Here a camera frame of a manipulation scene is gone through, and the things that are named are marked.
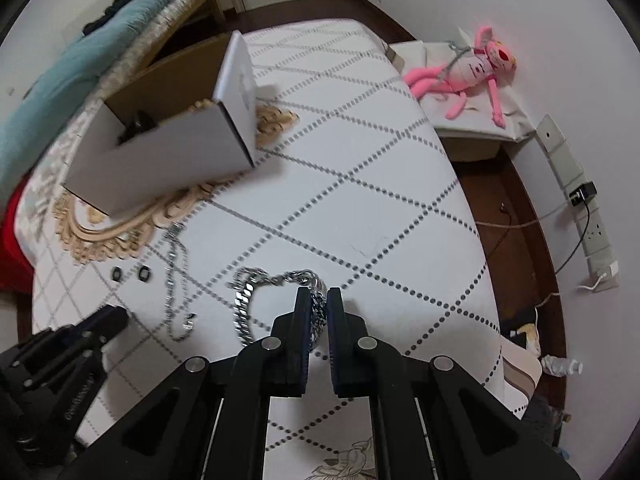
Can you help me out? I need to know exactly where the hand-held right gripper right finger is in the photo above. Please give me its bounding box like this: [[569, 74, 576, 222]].
[[327, 287, 582, 480]]

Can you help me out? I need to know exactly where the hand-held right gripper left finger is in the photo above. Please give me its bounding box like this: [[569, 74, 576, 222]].
[[75, 286, 329, 480]]

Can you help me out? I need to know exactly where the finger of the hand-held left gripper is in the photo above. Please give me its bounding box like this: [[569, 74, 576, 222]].
[[14, 306, 129, 362]]

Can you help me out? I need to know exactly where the thick silver curb chain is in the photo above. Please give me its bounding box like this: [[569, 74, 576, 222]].
[[227, 266, 331, 352]]

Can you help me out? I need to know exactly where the red cloth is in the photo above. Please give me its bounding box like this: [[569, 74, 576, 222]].
[[0, 180, 37, 294]]

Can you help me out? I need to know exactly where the white diamond-patterned bedspread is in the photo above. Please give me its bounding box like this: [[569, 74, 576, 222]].
[[12, 17, 504, 480]]

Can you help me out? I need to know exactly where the white cardboard box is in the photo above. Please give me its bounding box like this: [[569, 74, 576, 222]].
[[62, 30, 261, 216]]

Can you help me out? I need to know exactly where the dark cloth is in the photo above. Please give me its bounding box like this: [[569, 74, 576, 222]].
[[524, 394, 568, 448]]

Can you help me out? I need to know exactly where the clear plastic water bottle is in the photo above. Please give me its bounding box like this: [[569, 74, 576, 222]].
[[539, 353, 585, 377]]

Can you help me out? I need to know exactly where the teal fluffy blanket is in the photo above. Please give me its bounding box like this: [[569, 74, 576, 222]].
[[0, 0, 224, 177]]

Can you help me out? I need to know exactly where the white power strip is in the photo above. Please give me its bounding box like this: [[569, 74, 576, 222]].
[[535, 114, 621, 292]]

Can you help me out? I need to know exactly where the black charger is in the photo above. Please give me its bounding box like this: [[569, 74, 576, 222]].
[[568, 181, 599, 206]]

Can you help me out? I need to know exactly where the pink plush toy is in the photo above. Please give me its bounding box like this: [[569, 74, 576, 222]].
[[404, 24, 516, 129]]

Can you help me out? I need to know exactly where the thin silver chain necklace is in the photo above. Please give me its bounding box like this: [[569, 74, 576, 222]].
[[161, 220, 199, 344]]

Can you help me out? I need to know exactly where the white cable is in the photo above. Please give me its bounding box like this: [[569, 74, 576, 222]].
[[472, 202, 574, 229]]

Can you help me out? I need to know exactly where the black cable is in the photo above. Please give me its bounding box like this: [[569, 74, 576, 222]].
[[552, 200, 594, 277]]

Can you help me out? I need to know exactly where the white plug with cable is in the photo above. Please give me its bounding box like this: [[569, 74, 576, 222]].
[[579, 259, 621, 294]]

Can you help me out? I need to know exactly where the grey metal chain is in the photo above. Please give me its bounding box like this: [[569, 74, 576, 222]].
[[444, 39, 487, 77]]

